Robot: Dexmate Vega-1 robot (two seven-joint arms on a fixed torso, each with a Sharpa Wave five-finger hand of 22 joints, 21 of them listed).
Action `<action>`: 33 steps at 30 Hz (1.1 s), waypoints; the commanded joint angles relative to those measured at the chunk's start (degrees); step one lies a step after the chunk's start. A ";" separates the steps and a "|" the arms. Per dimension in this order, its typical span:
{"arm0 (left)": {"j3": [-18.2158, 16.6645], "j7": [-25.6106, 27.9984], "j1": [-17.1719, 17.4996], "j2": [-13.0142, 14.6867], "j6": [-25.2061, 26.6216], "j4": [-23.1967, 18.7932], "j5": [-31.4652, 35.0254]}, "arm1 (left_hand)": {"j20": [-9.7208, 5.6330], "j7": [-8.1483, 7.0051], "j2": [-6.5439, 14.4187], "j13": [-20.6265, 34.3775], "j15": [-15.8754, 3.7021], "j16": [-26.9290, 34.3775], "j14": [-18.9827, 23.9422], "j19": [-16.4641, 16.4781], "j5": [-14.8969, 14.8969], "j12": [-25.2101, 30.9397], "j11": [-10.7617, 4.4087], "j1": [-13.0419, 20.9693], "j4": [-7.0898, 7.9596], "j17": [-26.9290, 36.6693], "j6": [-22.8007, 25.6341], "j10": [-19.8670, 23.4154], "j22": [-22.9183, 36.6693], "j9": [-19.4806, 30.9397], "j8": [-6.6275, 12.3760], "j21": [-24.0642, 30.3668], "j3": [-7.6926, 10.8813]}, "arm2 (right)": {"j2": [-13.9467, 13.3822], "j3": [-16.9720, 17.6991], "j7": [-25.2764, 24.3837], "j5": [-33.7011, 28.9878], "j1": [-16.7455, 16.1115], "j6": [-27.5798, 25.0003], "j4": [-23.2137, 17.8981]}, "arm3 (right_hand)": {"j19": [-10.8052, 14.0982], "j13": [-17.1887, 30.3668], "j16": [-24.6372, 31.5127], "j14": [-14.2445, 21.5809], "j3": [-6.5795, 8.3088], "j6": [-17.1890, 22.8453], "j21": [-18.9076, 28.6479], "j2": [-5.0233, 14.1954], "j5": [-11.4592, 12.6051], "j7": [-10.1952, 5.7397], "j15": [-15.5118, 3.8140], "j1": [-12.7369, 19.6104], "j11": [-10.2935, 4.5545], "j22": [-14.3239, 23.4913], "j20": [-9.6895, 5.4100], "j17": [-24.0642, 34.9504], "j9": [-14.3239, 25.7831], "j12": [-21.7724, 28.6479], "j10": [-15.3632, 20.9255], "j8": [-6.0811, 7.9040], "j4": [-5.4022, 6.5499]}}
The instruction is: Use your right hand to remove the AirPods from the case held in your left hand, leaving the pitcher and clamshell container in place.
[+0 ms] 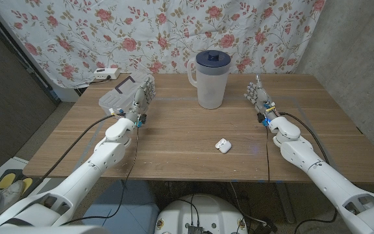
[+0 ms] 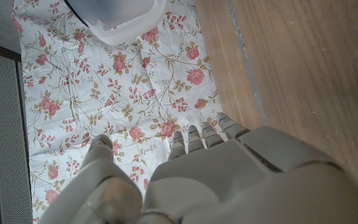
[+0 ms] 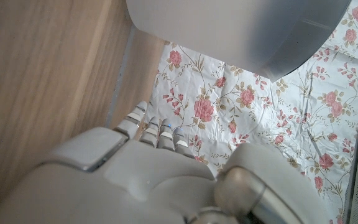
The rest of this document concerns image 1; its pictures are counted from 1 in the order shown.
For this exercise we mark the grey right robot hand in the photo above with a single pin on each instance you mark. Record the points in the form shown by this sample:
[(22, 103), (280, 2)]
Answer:
[(263, 100)]

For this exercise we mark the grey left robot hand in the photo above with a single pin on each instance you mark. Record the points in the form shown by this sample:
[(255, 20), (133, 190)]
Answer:
[(140, 104)]

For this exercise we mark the white AirPods case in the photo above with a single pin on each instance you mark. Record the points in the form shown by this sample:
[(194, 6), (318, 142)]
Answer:
[(223, 146)]

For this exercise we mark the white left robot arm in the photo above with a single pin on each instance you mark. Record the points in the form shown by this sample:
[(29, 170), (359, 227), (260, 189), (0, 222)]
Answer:
[(86, 172)]

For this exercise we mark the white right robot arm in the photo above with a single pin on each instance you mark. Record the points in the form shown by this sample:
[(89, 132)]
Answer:
[(323, 182)]

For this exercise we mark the clear plastic clamshell container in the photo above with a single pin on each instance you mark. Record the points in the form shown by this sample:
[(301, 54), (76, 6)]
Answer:
[(119, 97)]

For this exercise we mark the translucent pitcher with blue lid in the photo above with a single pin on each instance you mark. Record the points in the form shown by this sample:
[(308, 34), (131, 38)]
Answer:
[(210, 84)]

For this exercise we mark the grey tape strip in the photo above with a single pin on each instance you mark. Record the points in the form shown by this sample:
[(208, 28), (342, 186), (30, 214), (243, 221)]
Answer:
[(296, 103), (96, 131), (174, 98)]

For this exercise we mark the white power strip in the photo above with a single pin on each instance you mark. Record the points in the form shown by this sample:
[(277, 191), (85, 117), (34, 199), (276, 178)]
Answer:
[(106, 73)]

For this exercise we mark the floral print backdrop cloth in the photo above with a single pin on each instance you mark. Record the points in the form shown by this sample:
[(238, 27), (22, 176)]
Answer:
[(141, 32)]

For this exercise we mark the grey table leg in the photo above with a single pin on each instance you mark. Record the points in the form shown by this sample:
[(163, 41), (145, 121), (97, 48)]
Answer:
[(285, 201)]

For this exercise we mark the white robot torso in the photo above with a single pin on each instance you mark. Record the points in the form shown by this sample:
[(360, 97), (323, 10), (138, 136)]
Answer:
[(203, 214)]

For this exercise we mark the white floor board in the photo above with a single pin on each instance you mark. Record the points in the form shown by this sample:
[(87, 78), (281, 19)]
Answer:
[(21, 162)]

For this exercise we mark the black yellow foot pedal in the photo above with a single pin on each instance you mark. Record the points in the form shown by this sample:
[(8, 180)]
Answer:
[(6, 179)]

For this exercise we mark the white sneaker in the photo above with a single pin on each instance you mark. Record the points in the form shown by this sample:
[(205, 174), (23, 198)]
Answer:
[(13, 193)]

